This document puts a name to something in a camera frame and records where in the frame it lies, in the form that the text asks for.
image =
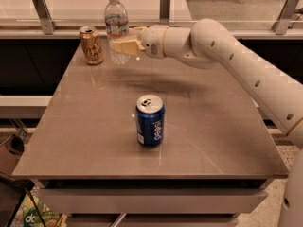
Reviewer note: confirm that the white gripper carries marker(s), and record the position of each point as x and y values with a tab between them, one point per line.
153	42

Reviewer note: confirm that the clear plastic water bottle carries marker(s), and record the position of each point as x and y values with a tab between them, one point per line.
116	24

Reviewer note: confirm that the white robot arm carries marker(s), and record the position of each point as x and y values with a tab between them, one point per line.
208	43

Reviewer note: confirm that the orange soda can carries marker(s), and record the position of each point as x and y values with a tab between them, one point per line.
91	45

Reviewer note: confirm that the blue pepsi can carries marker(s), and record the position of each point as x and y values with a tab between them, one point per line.
149	118

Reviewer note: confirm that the grey table drawer front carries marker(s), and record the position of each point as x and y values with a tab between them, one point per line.
152	201

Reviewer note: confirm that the green snack bag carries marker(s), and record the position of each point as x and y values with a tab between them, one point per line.
37	214

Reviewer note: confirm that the middle metal railing post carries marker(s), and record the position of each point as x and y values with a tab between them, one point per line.
164	12

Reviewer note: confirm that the metal railing post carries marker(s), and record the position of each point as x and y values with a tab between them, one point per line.
47	25
164	12
283	20

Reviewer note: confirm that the left metal railing post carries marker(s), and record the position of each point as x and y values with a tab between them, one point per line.
47	25

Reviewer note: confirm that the right metal railing post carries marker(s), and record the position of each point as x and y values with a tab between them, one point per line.
283	20

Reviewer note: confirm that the black chair frame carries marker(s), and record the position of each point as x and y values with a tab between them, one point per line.
12	193

